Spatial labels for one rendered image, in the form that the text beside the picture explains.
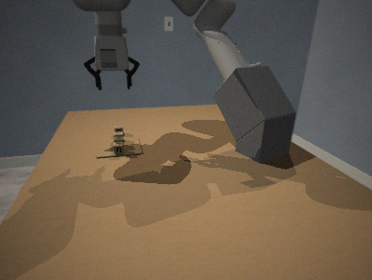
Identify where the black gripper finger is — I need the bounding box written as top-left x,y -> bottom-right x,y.
124,57 -> 140,89
84,57 -> 102,90

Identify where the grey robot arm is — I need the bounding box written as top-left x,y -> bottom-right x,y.
73,0 -> 262,82

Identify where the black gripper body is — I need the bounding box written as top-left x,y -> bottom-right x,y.
95,35 -> 128,71

